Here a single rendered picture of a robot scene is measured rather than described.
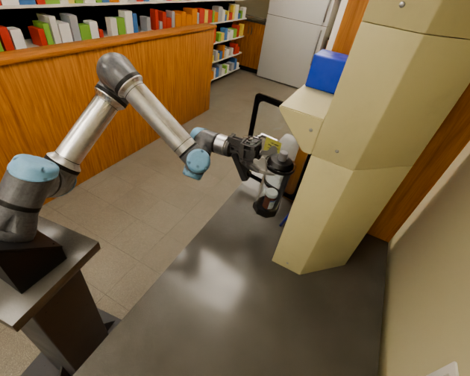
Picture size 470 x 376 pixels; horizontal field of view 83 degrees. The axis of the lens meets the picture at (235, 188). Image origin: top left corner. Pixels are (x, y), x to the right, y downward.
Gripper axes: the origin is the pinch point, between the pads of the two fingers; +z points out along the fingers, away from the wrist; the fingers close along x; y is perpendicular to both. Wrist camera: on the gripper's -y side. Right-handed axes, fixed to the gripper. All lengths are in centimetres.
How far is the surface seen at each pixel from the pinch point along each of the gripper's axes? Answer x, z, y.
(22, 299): -67, -50, -27
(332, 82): 5.6, 8.9, 29.7
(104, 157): 68, -192, -98
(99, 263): -14, -111, -117
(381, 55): -14.3, 18.9, 41.3
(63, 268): -55, -49, -27
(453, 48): -8, 30, 43
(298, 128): -14.2, 6.4, 22.4
